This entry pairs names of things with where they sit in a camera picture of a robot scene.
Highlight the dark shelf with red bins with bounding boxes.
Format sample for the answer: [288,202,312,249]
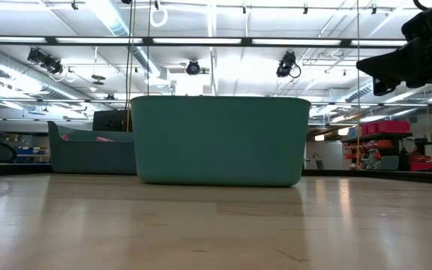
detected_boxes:
[341,119,415,172]

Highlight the red storage bins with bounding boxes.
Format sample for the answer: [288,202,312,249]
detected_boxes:
[409,154,432,173]

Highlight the teal plastic bin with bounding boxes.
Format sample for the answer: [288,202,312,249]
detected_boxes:
[130,95,311,188]

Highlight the black box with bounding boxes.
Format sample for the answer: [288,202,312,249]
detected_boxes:
[91,109,134,132]

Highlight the blue-grey plastic bin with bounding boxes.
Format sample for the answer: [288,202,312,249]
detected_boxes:
[46,120,138,176]

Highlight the black ceiling track lights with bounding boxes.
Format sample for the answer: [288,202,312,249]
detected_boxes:
[26,47,65,76]

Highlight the yellow hanging rope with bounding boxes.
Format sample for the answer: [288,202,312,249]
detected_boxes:
[355,0,362,170]

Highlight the black hanging camera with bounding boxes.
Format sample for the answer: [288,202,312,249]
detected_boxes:
[274,50,302,79]

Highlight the black overhead camera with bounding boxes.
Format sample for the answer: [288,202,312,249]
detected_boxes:
[184,58,202,77]

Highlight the white cable loop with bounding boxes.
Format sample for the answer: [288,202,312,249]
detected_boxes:
[149,6,169,29]

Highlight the black hanging cable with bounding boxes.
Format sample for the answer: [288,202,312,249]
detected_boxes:
[124,0,137,110]

